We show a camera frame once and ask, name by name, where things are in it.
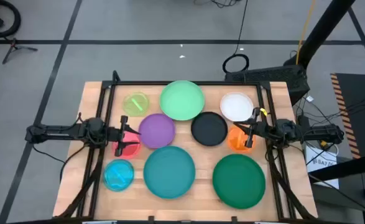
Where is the white plate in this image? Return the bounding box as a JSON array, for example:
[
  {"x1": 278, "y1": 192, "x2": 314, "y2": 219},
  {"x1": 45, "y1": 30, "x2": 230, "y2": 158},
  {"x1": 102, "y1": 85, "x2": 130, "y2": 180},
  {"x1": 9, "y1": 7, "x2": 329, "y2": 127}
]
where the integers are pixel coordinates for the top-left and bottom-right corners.
[{"x1": 219, "y1": 91, "x2": 254, "y2": 122}]

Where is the small lime translucent plate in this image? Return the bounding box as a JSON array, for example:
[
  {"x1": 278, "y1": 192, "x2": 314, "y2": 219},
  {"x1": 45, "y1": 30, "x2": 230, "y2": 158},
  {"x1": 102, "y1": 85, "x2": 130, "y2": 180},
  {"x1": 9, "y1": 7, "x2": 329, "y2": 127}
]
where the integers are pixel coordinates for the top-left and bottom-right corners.
[{"x1": 122, "y1": 91, "x2": 150, "y2": 118}]

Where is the stack of green bowls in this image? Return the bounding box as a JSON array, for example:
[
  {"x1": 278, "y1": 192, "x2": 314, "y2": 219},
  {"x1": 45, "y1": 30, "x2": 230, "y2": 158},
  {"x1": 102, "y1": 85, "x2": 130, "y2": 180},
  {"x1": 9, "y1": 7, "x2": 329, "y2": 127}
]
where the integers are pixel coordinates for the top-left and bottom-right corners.
[{"x1": 159, "y1": 80, "x2": 206, "y2": 121}]

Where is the hazard striped black mat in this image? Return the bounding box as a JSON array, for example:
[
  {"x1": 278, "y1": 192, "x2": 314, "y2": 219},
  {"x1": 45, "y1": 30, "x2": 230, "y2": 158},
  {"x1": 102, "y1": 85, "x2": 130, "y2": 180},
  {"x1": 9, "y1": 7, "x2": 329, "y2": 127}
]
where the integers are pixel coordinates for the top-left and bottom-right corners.
[{"x1": 330, "y1": 73, "x2": 365, "y2": 224}]

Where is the long yellow hanging cable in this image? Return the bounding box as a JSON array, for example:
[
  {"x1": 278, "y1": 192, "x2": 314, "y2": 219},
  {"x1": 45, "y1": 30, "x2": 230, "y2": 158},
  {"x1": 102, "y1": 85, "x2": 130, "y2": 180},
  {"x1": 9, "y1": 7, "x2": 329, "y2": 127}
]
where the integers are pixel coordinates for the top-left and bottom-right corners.
[{"x1": 295, "y1": 0, "x2": 317, "y2": 65}]

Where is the purple plate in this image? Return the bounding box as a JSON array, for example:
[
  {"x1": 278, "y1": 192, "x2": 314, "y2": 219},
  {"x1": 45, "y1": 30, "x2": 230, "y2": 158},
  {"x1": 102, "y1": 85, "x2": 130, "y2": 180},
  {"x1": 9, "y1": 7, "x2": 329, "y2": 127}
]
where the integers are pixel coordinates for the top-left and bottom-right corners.
[{"x1": 138, "y1": 113, "x2": 176, "y2": 149}]

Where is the black metal table frame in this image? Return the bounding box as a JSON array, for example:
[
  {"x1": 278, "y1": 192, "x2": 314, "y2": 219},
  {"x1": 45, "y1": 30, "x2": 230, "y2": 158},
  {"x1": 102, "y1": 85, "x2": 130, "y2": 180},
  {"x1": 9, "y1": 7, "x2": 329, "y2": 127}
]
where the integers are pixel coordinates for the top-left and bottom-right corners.
[{"x1": 57, "y1": 70, "x2": 318, "y2": 224}]

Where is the black metal beam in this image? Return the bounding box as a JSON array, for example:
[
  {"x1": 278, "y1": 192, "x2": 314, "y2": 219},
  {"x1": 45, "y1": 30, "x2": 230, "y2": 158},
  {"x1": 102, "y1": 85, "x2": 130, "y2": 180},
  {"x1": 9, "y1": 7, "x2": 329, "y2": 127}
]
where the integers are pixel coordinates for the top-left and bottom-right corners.
[{"x1": 308, "y1": 151, "x2": 365, "y2": 184}]

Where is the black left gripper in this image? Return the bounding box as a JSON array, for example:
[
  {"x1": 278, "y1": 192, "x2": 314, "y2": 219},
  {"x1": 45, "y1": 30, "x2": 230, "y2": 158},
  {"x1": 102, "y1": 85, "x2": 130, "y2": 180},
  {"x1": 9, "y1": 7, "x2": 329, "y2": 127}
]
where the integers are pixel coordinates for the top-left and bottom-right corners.
[{"x1": 108, "y1": 114, "x2": 142, "y2": 157}]

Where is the thick black pole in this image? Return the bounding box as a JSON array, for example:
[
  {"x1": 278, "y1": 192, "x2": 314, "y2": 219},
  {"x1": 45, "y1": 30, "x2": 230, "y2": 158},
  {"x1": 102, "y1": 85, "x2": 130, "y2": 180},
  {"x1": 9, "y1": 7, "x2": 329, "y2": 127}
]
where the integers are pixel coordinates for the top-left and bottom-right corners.
[{"x1": 283, "y1": 0, "x2": 356, "y2": 68}]

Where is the black vacuum hose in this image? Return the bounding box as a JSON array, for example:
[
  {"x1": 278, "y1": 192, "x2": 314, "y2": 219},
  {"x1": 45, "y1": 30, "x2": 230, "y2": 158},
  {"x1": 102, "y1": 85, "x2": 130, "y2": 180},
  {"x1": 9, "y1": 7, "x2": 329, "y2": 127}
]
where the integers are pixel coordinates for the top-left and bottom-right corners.
[{"x1": 0, "y1": 0, "x2": 22, "y2": 39}]

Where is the white printed sign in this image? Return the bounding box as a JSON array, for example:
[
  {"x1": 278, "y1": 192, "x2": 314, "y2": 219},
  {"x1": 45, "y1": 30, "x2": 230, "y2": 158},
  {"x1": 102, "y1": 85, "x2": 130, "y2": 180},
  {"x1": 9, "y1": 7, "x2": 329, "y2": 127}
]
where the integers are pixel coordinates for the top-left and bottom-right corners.
[{"x1": 305, "y1": 144, "x2": 340, "y2": 190}]

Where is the black cable bundle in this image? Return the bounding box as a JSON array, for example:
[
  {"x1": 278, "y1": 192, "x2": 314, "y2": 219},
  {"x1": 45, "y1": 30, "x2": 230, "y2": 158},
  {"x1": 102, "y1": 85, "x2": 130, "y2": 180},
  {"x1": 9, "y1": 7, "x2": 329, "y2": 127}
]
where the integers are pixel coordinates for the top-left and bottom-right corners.
[{"x1": 193, "y1": 0, "x2": 243, "y2": 9}]

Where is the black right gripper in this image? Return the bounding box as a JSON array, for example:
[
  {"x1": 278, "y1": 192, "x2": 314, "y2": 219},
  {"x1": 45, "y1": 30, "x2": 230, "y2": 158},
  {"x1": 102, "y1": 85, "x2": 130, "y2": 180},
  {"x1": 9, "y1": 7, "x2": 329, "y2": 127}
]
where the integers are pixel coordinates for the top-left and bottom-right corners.
[{"x1": 233, "y1": 107, "x2": 272, "y2": 148}]

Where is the large dark green plate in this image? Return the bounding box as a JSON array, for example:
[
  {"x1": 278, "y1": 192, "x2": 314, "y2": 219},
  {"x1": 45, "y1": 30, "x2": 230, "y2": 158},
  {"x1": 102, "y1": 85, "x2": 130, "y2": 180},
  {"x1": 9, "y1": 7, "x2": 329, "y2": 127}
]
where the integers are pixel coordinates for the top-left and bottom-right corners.
[{"x1": 212, "y1": 154, "x2": 267, "y2": 210}]

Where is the small pink translucent plate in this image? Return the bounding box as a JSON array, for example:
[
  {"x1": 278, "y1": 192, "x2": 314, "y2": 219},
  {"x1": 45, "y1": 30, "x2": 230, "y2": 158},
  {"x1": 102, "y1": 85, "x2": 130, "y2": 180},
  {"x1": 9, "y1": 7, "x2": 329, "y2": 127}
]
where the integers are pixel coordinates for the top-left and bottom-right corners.
[{"x1": 111, "y1": 130, "x2": 142, "y2": 160}]

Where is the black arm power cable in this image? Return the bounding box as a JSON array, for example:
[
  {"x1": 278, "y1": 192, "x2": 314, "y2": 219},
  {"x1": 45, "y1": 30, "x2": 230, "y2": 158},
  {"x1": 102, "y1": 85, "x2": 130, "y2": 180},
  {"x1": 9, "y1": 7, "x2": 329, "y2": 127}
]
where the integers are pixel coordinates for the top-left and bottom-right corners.
[{"x1": 32, "y1": 143, "x2": 90, "y2": 185}]

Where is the black plate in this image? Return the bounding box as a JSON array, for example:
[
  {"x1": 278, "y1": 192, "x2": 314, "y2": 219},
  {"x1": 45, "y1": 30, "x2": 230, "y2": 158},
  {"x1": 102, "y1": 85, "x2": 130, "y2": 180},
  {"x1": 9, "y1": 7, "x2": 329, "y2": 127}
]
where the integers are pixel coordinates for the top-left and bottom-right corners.
[{"x1": 190, "y1": 111, "x2": 229, "y2": 147}]

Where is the black tripod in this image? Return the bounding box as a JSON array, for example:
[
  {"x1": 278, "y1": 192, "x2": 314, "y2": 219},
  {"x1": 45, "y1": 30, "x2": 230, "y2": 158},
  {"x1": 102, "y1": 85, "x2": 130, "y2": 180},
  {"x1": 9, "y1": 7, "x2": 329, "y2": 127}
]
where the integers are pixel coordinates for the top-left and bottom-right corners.
[{"x1": 1, "y1": 37, "x2": 39, "y2": 65}]

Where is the large teal plate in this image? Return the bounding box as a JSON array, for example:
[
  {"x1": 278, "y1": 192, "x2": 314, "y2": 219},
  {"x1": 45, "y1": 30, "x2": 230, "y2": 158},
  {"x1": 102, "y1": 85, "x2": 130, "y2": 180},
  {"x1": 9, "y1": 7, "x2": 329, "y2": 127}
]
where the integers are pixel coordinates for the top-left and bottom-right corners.
[{"x1": 143, "y1": 146, "x2": 196, "y2": 200}]

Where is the small cyan translucent plate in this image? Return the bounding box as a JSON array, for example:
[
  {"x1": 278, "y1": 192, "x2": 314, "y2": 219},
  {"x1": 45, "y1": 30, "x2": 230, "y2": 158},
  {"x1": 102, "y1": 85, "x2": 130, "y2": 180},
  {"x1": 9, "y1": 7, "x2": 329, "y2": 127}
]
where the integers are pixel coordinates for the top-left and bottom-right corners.
[{"x1": 103, "y1": 159, "x2": 136, "y2": 192}]

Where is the small orange translucent plate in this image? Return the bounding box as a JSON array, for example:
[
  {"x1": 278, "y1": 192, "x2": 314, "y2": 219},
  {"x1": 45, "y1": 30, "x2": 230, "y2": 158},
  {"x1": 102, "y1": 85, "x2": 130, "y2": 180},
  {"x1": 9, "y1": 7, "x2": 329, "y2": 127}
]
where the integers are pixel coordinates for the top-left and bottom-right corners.
[{"x1": 227, "y1": 126, "x2": 257, "y2": 154}]

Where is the long black hanging cable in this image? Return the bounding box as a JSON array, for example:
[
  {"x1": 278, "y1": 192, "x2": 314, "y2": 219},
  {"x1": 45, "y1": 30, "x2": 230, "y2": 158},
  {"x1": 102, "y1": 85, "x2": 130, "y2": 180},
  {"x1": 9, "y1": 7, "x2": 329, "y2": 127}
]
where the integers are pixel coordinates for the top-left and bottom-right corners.
[{"x1": 221, "y1": 0, "x2": 251, "y2": 75}]

